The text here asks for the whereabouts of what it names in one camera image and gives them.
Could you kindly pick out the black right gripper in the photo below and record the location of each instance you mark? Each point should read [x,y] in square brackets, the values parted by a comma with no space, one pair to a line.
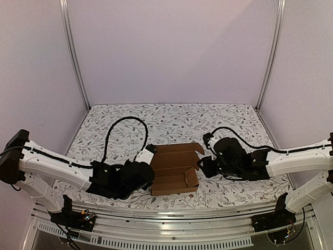
[208,163]

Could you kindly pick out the brown cardboard paper box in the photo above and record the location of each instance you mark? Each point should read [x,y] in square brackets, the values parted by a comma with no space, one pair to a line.
[175,168]

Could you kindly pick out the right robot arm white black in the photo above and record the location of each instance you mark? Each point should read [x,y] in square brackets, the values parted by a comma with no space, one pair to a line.
[229,159]

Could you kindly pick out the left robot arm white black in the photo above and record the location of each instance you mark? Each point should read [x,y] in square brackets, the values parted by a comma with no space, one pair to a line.
[24,163]

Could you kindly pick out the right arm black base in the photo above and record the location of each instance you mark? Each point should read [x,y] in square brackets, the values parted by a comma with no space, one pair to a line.
[278,218]

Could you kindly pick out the floral patterned table mat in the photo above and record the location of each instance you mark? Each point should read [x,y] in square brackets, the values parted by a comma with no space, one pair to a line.
[117,132]

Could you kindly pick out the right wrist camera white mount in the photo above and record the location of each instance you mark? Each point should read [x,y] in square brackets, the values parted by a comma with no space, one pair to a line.
[209,142]

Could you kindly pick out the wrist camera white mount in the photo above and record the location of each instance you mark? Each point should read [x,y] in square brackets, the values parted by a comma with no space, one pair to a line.
[146,155]
[209,142]

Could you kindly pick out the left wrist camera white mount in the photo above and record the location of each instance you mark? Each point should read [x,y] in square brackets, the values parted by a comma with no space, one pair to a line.
[146,155]

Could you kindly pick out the aluminium front rail frame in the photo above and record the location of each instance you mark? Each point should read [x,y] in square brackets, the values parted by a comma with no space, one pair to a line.
[215,228]

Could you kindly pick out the right aluminium frame post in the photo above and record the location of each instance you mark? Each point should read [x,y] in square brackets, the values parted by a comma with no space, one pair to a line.
[272,55]

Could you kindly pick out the aluminium frame post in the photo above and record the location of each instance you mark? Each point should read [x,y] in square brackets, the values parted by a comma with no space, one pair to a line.
[64,10]
[272,55]

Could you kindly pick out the left aluminium frame post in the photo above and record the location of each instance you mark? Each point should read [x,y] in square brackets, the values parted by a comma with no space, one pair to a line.
[64,10]

